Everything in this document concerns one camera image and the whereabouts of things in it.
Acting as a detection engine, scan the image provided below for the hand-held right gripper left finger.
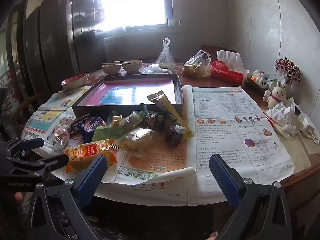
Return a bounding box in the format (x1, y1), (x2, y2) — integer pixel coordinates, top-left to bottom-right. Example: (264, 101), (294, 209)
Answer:
(25, 154), (108, 240)

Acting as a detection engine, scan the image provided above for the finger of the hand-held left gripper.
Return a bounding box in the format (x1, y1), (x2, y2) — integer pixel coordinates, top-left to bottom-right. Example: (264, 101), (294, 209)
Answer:
(4, 137), (45, 157)
(6, 154), (69, 177)

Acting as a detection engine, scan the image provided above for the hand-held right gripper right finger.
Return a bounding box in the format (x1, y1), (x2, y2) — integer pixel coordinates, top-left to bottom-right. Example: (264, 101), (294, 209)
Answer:
(209, 154), (293, 240)

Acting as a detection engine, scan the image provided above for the orange snack packet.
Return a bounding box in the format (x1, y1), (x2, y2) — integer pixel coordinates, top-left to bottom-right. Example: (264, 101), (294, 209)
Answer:
(64, 140), (118, 174)

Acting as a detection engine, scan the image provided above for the clear red candy packet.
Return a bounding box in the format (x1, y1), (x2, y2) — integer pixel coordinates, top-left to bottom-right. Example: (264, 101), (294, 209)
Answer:
(51, 126), (72, 148)

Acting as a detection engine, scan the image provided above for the dark chocolate bar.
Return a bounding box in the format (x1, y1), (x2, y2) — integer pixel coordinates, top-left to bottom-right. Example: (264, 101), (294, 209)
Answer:
(71, 114), (92, 137)

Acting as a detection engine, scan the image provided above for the blue cookie packet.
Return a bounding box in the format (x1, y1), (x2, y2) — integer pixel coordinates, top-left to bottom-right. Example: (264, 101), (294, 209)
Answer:
(81, 116), (107, 143)

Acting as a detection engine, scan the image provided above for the dark shallow cardboard box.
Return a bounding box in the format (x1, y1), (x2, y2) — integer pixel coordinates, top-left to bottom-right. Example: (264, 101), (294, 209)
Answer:
(71, 73), (184, 120)

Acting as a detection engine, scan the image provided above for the large clear yellow pastry packet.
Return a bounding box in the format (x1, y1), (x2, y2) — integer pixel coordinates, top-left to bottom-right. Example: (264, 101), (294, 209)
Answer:
(115, 127), (156, 156)

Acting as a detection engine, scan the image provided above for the round pastry green label packet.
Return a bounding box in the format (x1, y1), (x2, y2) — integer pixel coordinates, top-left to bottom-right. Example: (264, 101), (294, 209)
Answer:
(110, 111), (146, 130)

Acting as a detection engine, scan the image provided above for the dark jelly cup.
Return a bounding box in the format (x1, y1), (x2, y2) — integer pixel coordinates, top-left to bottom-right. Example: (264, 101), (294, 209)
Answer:
(164, 125), (186, 147)

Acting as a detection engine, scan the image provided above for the green black snack packet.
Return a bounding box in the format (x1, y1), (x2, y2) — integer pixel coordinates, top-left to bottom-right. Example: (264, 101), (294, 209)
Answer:
(144, 104), (166, 131)

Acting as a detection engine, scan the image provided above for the long yellow snack packet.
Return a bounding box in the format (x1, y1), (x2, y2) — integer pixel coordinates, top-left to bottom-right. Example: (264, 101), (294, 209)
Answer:
(147, 91), (195, 138)

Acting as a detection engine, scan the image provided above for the person's left hand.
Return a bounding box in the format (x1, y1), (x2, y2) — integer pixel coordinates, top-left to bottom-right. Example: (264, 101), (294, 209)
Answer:
(14, 191), (26, 205)

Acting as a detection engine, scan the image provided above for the colourful newspaper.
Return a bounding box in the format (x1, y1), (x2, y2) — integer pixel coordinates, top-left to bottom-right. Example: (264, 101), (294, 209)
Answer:
(20, 86), (94, 155)

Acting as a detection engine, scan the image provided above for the curved back wooden chair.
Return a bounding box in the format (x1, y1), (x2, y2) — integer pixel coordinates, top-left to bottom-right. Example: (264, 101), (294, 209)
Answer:
(10, 92), (46, 120)

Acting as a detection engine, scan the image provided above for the white text newspaper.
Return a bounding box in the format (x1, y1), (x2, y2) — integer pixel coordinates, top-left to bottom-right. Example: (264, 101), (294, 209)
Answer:
(95, 86), (295, 207)

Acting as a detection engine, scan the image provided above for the orange newspaper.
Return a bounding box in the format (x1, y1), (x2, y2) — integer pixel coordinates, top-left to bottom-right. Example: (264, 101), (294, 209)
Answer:
(100, 130), (198, 184)

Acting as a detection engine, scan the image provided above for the red patterned bowl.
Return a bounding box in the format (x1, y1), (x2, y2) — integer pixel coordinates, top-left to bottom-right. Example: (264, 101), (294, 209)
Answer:
(61, 72), (90, 90)

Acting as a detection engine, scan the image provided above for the crumpled white tissue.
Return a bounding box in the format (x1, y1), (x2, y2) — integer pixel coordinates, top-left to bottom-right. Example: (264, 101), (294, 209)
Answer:
(266, 97), (301, 132)

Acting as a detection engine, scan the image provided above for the pink book blue label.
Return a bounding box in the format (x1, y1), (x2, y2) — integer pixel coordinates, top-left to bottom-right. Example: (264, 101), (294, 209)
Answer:
(80, 79), (177, 105)

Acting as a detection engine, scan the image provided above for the white rabbit figurine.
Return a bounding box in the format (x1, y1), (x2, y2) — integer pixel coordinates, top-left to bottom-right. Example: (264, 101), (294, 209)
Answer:
(267, 80), (288, 110)

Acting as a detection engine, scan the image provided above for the dark refrigerator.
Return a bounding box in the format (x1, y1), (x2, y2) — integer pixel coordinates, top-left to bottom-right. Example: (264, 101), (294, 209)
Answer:
(24, 0), (105, 98)

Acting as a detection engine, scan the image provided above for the white bottle orange cap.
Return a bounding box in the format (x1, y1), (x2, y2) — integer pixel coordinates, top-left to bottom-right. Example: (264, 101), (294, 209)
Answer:
(251, 74), (267, 86)

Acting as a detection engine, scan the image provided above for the red tissue pack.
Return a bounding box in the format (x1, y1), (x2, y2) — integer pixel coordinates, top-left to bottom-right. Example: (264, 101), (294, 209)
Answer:
(210, 50), (248, 87)

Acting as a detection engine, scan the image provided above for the white ceramic bowl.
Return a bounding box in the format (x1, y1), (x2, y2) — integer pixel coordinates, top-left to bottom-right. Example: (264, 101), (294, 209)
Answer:
(102, 64), (123, 76)

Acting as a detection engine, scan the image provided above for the clear bag of yellow pastries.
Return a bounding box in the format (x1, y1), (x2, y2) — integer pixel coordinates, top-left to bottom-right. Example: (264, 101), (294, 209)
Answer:
(182, 50), (212, 78)

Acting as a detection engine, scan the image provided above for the white bowl with food leftovers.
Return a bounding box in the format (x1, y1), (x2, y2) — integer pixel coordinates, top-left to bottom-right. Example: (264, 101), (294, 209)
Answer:
(122, 59), (143, 73)

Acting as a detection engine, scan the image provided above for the crumpled clear plastic bag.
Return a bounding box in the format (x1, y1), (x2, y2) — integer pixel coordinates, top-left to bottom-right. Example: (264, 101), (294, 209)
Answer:
(142, 64), (171, 75)

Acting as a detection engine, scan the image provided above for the dark red flower decoration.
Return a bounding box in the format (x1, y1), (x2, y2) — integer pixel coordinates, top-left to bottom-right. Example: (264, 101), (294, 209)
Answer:
(274, 57), (302, 83)

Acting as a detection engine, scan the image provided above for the tall tied clear plastic bag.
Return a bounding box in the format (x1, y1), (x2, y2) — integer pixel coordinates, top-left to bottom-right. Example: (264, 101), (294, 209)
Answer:
(155, 37), (175, 68)

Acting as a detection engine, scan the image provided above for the window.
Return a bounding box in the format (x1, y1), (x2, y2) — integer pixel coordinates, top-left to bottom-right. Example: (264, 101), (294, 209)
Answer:
(92, 0), (181, 30)

